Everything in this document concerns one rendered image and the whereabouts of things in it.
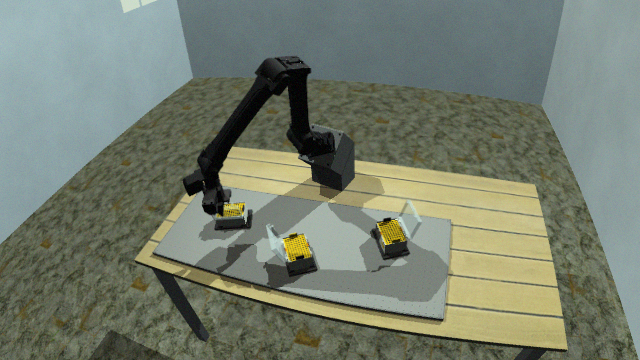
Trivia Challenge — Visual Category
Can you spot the yellow perforated plate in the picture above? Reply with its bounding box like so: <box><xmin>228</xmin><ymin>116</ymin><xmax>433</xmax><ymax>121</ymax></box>
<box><xmin>377</xmin><ymin>217</ymin><xmax>406</xmax><ymax>245</ymax></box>
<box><xmin>283</xmin><ymin>233</ymin><xmax>311</xmax><ymax>261</ymax></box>
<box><xmin>225</xmin><ymin>203</ymin><xmax>245</xmax><ymax>214</ymax></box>

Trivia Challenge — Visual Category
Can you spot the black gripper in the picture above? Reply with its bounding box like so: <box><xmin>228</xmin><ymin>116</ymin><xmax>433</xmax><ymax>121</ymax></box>
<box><xmin>206</xmin><ymin>183</ymin><xmax>231</xmax><ymax>217</ymax></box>

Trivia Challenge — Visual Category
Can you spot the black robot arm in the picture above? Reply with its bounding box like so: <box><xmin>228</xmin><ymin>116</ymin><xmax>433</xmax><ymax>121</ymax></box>
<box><xmin>183</xmin><ymin>56</ymin><xmax>334</xmax><ymax>215</ymax></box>

